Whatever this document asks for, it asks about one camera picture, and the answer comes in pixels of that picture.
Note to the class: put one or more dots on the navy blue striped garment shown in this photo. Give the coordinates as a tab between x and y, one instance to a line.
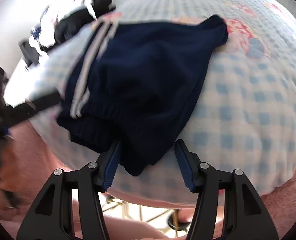
136	85

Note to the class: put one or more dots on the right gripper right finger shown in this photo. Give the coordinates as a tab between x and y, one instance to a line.
245	215

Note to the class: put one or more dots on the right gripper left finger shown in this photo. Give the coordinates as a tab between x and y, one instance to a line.
51	213

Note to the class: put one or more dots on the person's left hand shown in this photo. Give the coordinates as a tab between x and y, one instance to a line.
9	174

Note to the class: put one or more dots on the black garment with white ribbon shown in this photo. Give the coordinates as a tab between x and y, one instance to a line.
53	31

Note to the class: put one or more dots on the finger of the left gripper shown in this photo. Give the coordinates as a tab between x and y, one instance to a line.
30	108

